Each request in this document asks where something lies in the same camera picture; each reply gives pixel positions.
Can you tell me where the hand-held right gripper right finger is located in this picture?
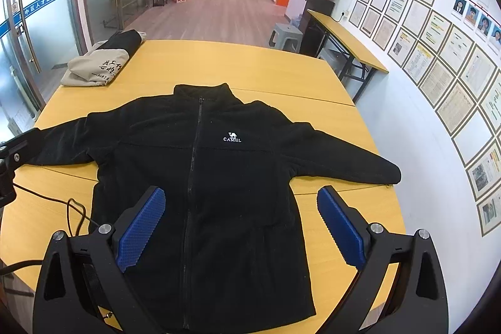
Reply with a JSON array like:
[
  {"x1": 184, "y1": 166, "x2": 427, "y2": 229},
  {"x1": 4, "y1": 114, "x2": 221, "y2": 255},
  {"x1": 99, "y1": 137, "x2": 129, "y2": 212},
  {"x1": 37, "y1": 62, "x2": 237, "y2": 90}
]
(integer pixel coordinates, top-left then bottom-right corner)
[{"x1": 316, "y1": 185, "x2": 449, "y2": 334}]

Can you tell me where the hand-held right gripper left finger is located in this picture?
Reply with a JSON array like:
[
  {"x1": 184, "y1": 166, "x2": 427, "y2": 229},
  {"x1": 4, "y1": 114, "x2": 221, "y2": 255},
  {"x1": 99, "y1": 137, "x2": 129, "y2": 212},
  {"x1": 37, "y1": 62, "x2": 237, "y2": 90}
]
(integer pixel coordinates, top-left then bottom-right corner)
[{"x1": 33, "y1": 185, "x2": 167, "y2": 334}]

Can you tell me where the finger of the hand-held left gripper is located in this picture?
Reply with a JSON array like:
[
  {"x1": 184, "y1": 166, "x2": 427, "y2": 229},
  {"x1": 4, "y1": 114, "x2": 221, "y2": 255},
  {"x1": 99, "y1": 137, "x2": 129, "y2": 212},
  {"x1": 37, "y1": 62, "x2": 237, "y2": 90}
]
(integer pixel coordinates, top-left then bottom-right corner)
[
  {"x1": 0, "y1": 131, "x2": 31, "y2": 172},
  {"x1": 0, "y1": 169, "x2": 17, "y2": 208}
]

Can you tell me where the black fleece zip jacket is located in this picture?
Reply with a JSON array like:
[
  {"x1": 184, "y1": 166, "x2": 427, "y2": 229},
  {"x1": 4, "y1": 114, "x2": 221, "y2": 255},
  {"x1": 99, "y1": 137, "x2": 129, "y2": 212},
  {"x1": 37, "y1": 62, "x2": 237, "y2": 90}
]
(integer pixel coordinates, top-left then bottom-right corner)
[{"x1": 25, "y1": 83, "x2": 402, "y2": 334}]

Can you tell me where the folded beige printed shirt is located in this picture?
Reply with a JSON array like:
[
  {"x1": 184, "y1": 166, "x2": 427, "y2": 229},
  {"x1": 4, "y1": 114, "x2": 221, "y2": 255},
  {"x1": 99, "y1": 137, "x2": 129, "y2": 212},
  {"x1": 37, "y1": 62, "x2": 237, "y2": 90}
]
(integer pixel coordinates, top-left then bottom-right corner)
[{"x1": 60, "y1": 40, "x2": 132, "y2": 87}]

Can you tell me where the frosted glass door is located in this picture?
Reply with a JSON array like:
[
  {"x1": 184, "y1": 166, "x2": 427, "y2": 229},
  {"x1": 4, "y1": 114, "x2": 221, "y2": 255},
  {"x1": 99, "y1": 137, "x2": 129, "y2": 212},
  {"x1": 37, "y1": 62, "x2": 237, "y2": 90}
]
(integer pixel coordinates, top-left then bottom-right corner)
[{"x1": 0, "y1": 0, "x2": 81, "y2": 131}]

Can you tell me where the folded black garment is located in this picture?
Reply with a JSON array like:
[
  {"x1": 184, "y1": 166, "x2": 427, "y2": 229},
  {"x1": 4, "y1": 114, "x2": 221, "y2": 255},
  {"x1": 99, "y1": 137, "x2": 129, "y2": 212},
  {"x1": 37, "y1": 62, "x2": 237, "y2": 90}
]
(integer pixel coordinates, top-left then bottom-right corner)
[{"x1": 102, "y1": 29, "x2": 147, "y2": 57}]

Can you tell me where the long wooden folding table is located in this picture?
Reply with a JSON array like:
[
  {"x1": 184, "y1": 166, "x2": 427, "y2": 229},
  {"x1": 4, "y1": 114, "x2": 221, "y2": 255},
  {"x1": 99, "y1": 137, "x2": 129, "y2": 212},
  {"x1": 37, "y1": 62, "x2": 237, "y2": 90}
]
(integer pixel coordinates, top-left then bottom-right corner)
[{"x1": 306, "y1": 8, "x2": 390, "y2": 104}]

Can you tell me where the green plant in black planter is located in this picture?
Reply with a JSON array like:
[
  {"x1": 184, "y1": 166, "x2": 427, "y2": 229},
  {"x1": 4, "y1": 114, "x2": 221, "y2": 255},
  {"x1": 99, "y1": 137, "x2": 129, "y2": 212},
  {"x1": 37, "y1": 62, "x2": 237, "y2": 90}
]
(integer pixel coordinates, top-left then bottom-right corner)
[{"x1": 299, "y1": 0, "x2": 342, "y2": 57}]

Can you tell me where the grey plastic stool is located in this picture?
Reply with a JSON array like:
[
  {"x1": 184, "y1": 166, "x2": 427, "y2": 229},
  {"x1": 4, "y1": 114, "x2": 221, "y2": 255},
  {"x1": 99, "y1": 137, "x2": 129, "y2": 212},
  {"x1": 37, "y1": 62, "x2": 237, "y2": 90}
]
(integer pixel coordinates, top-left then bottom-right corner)
[{"x1": 268, "y1": 22, "x2": 304, "y2": 53}]

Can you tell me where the black cable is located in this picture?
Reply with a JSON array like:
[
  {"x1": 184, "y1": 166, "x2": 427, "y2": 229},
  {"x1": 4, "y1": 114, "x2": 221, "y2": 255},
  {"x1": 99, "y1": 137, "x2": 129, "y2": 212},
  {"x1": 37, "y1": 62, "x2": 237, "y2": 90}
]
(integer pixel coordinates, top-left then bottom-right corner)
[{"x1": 0, "y1": 183, "x2": 98, "y2": 276}]

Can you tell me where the long metal door handle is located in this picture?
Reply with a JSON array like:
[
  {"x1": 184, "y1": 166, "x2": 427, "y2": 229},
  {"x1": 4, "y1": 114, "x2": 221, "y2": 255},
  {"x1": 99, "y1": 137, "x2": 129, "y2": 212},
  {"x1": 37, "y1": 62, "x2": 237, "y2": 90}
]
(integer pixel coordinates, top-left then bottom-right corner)
[{"x1": 16, "y1": 0, "x2": 42, "y2": 72}]

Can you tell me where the wall of framed paper notices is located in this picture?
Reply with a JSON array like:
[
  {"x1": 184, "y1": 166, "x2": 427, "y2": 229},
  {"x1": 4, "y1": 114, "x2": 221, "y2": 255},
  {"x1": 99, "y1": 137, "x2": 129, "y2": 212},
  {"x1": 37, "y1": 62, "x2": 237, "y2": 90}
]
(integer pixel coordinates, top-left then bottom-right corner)
[{"x1": 348, "y1": 0, "x2": 501, "y2": 237}]

